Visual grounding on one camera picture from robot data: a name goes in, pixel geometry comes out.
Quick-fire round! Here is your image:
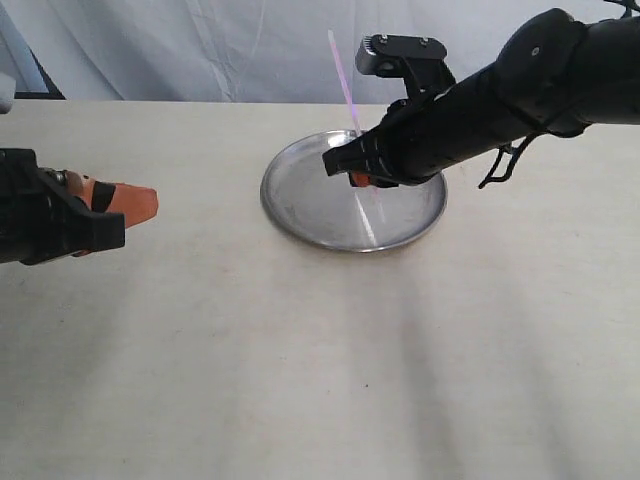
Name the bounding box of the white backdrop cloth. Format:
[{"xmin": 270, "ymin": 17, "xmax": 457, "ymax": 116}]
[{"xmin": 0, "ymin": 0, "xmax": 640, "ymax": 106}]

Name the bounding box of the round metal plate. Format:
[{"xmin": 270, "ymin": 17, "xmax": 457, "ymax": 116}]
[{"xmin": 260, "ymin": 130, "xmax": 448, "ymax": 253}]

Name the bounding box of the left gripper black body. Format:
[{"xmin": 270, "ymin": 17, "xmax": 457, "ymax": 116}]
[{"xmin": 1, "ymin": 149, "xmax": 125, "ymax": 265}]

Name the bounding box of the pink plastic straw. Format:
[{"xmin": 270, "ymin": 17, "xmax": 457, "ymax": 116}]
[{"xmin": 327, "ymin": 29, "xmax": 386, "ymax": 224}]

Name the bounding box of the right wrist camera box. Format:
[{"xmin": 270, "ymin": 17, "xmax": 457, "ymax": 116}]
[{"xmin": 355, "ymin": 34, "xmax": 447, "ymax": 78}]

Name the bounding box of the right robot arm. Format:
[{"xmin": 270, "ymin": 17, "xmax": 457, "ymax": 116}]
[{"xmin": 322, "ymin": 1, "xmax": 639, "ymax": 188}]

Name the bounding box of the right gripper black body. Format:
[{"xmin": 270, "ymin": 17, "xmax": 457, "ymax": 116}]
[{"xmin": 322, "ymin": 74, "xmax": 530, "ymax": 188}]

